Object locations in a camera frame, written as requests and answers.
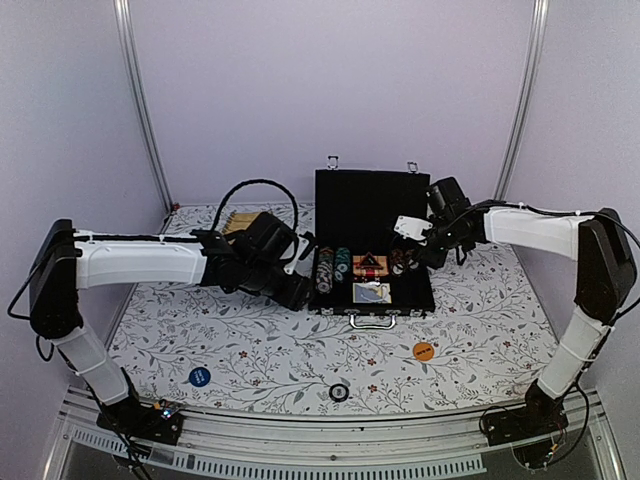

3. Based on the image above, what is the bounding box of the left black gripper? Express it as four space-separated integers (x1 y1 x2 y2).
243 259 316 311

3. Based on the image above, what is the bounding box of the black triangular all-in button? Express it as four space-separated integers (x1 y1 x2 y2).
354 252 382 270

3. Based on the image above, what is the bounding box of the black poker set case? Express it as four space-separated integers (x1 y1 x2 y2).
308 169 435 328

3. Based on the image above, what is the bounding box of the blue playing card deck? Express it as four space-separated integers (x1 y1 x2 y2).
352 282 388 304

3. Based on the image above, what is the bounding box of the black poker chip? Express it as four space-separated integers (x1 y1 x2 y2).
328 383 349 403
407 256 420 271

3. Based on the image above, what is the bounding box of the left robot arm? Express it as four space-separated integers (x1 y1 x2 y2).
7 213 313 434

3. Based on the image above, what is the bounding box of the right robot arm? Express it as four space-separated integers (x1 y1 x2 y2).
394 177 639 436

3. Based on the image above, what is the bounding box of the woven bamboo tray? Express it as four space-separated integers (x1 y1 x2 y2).
222 211 264 235

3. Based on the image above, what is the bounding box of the salmon black chip stack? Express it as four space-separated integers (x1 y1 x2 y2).
389 249 407 276

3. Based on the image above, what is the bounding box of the blue tan chip stack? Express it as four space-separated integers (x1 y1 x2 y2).
315 247 334 294

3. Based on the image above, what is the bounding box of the green blue chip stack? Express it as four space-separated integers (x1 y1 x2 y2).
334 247 351 283

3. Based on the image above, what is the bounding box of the blue round button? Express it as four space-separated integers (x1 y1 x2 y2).
188 367 211 388

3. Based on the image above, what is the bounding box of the orange round button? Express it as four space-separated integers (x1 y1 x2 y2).
412 342 435 362

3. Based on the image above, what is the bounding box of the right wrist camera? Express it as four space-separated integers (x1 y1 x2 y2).
393 215 433 245

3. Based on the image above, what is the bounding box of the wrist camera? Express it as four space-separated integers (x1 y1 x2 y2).
393 215 433 245
280 231 316 275

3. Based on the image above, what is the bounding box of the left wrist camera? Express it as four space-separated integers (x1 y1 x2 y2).
280 231 316 275

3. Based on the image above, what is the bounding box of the right aluminium frame post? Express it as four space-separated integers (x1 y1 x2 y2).
493 0 550 200

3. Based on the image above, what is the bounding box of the aluminium frame post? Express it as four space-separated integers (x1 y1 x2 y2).
113 0 174 213
493 0 550 200

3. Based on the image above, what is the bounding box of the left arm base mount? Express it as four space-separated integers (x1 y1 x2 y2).
96 399 184 446

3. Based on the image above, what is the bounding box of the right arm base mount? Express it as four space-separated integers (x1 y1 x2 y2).
479 401 569 446

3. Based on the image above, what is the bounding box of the front aluminium rail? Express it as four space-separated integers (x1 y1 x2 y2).
42 387 626 480

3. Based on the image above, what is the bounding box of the left aluminium frame post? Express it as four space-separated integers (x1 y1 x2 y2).
113 0 174 213

